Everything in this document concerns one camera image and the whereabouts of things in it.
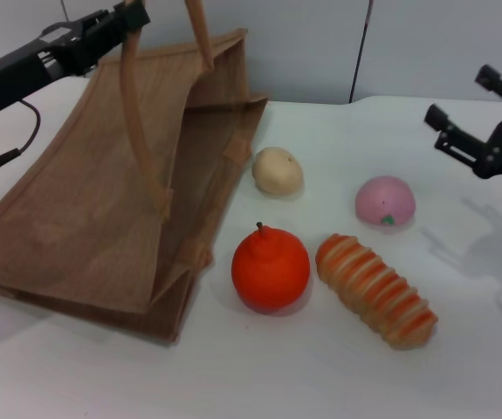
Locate pink toy peach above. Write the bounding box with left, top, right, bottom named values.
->
left=354, top=175, right=418, bottom=227

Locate beige egg yolk pastry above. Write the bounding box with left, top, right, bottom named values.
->
left=251, top=147, right=305, bottom=196

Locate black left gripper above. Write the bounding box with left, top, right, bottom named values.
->
left=0, top=1, right=152, bottom=117

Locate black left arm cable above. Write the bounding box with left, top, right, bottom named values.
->
left=0, top=99, right=42, bottom=172

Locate orange striped toy bread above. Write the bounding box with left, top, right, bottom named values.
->
left=315, top=233, right=439, bottom=351

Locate orange toy fruit with stem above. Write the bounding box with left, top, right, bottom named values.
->
left=231, top=221, right=312, bottom=314

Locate brown jute handbag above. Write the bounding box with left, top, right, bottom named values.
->
left=0, top=0, right=272, bottom=348

